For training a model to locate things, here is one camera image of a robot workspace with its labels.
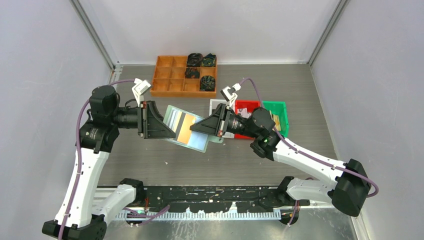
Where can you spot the tan items in green bin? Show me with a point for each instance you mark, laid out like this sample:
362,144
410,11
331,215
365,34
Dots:
276,120

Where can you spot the black rolled item back right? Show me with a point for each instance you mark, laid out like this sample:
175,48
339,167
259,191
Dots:
209,61

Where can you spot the black rolled item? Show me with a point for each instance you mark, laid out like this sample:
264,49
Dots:
194,60
192,73
207,83
209,61

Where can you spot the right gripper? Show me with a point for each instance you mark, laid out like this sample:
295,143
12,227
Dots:
215,124

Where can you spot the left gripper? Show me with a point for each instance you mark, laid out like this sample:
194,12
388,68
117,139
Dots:
151,124

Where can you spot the black rolled item middle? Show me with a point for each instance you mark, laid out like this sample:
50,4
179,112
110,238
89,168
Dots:
192,73

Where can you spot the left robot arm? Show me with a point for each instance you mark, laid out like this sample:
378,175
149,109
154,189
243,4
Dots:
78,217

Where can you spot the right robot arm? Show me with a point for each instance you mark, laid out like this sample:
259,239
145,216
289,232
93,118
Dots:
343,184

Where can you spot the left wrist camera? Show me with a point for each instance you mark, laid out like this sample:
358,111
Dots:
139,89

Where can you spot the red bin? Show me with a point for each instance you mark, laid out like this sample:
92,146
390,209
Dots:
251,105

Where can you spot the white bin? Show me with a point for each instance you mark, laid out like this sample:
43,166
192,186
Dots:
213,104

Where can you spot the orange credit card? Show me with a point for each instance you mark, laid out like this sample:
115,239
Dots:
182,122

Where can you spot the green bin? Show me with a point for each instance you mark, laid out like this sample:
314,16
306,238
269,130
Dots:
279,108

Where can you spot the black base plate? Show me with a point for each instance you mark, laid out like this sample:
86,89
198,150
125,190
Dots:
212,199

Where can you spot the black rolled item front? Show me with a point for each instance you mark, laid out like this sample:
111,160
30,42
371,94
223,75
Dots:
207,83

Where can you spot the white items in red bin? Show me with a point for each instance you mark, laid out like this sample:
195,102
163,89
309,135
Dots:
244,113

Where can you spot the orange compartment tray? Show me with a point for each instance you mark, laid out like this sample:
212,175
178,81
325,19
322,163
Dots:
169,78

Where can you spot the black rolled item back left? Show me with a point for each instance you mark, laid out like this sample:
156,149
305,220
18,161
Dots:
194,60

